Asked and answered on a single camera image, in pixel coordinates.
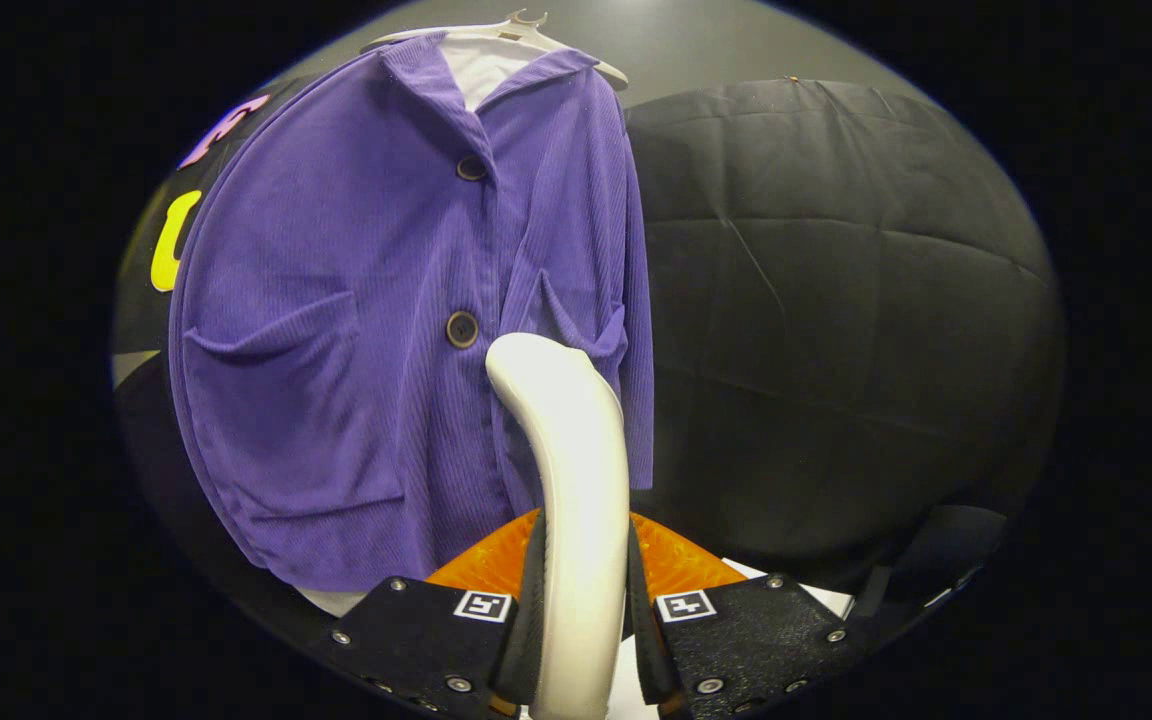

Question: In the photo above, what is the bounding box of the purple corduroy jacket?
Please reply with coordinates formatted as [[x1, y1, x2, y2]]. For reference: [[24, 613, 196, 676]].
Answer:
[[168, 33, 655, 593]]

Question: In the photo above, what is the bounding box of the white garment form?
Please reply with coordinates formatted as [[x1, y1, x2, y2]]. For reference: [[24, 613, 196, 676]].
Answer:
[[296, 38, 537, 618]]

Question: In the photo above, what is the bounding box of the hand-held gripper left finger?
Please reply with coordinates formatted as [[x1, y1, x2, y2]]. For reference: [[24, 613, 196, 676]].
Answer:
[[331, 508, 547, 719]]

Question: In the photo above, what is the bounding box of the white clothes hanger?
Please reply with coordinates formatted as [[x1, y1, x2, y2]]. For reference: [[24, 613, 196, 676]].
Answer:
[[361, 9, 629, 89]]

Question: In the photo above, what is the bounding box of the black side curtain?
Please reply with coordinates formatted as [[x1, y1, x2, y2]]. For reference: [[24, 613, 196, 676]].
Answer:
[[624, 78, 1067, 591]]

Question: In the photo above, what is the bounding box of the white garment steamer head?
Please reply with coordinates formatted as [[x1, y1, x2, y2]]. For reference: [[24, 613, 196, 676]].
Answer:
[[485, 332, 632, 720]]

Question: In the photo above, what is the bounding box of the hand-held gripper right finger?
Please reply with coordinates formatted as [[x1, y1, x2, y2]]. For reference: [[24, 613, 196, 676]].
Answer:
[[626, 512, 872, 719]]

